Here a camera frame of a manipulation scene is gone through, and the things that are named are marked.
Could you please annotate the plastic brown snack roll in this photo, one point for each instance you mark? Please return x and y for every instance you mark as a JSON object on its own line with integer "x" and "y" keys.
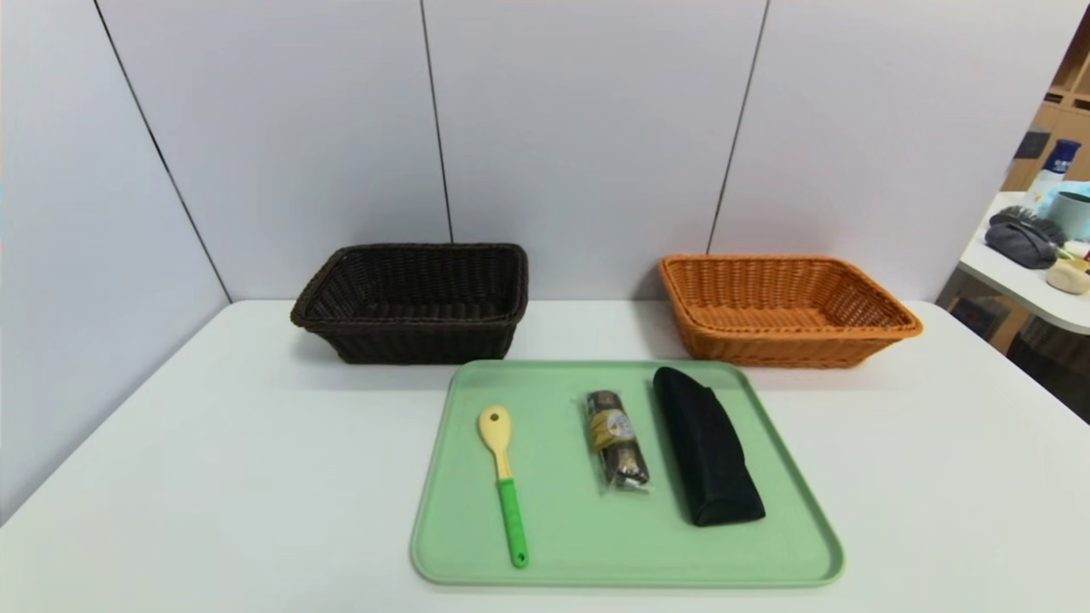
{"x": 615, "y": 434}

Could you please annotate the dark brown wicker basket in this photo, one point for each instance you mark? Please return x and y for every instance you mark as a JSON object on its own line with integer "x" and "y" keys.
{"x": 409, "y": 340}

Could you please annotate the orange wicker basket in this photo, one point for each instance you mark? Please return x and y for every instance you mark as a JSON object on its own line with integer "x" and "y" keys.
{"x": 766, "y": 345}

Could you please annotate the light green plastic tray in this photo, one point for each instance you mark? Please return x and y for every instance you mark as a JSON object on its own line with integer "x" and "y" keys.
{"x": 579, "y": 536}

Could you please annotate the white side table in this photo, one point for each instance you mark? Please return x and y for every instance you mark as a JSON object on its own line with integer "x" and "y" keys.
{"x": 1005, "y": 277}

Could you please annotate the brown cardboard box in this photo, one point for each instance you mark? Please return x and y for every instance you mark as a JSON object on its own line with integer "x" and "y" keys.
{"x": 1013, "y": 328}

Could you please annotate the grey black pouch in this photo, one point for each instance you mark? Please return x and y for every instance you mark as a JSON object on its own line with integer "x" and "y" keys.
{"x": 1022, "y": 243}

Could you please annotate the beige round object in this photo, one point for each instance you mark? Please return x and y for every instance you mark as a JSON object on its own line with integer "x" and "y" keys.
{"x": 1069, "y": 277}

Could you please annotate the white bottle with blue cap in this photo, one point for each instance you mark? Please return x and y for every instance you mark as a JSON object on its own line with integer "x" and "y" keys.
{"x": 1054, "y": 170}

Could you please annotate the teal cup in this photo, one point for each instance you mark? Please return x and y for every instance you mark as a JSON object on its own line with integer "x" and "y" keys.
{"x": 1073, "y": 217}

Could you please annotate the wooden shelf unit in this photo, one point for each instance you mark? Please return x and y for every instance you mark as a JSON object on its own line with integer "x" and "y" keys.
{"x": 1064, "y": 119}

